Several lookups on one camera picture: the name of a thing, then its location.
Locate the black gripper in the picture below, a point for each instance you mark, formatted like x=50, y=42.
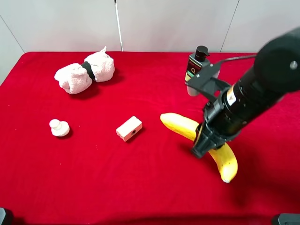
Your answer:
x=223, y=119

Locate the yellow banana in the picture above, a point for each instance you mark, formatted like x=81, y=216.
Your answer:
x=224, y=157

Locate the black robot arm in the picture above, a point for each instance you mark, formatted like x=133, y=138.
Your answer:
x=274, y=73

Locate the beige wooden block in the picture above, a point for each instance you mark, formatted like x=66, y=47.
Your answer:
x=129, y=128

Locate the dark pump soap bottle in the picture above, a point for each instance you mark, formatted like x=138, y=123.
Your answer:
x=196, y=61

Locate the black base corner right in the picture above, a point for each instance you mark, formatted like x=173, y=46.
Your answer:
x=286, y=219

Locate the black base corner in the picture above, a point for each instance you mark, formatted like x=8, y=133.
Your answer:
x=6, y=216
x=286, y=219

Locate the red velvet table cloth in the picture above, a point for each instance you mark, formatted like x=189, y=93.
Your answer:
x=92, y=176

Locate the black elastic band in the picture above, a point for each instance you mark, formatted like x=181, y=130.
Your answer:
x=86, y=65

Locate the rolled pink towel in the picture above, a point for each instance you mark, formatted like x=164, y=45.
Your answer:
x=74, y=79

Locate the white mushroom toy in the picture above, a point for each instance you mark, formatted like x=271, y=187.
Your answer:
x=59, y=128

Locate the black base corner left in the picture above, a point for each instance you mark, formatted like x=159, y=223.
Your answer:
x=6, y=216

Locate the white pole at wall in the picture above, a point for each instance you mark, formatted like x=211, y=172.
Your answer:
x=118, y=24

